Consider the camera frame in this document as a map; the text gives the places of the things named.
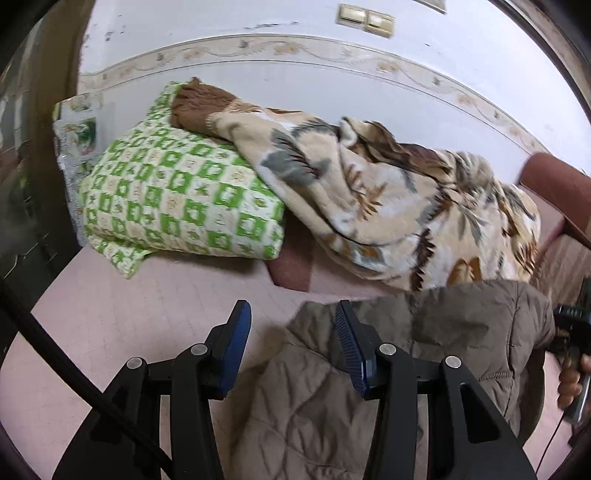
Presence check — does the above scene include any leaf print fleece blanket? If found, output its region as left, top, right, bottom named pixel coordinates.
left=172, top=78, right=542, bottom=292

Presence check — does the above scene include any pink quilted sofa cover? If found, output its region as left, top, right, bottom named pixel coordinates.
left=0, top=240, right=573, bottom=480

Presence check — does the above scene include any printed plastic bag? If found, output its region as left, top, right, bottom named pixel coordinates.
left=52, top=92, right=105, bottom=245

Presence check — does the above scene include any beige wall switch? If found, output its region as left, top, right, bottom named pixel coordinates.
left=336, top=4, right=397, bottom=38

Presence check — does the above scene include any thick black cable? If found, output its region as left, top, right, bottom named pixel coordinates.
left=0, top=277, right=171, bottom=467

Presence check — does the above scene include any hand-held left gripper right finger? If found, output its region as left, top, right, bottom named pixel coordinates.
left=335, top=300, right=539, bottom=480

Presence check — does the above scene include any striped floral cushion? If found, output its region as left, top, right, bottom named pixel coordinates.
left=531, top=235, right=591, bottom=315

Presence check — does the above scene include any dark wooden door frame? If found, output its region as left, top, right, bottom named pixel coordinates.
left=0, top=0, right=95, bottom=287

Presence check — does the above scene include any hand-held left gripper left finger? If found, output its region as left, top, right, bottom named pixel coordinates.
left=52, top=300, right=252, bottom=480

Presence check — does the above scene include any thin black cable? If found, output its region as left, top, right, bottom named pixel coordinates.
left=542, top=411, right=566, bottom=480

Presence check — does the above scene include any grey hooded puffer jacket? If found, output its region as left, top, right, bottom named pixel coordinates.
left=222, top=279, right=557, bottom=480

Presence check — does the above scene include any green checkered pillow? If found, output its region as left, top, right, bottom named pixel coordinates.
left=79, top=82, right=287, bottom=280

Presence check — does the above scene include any person's right hand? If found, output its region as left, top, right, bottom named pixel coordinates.
left=556, top=353, right=591, bottom=409

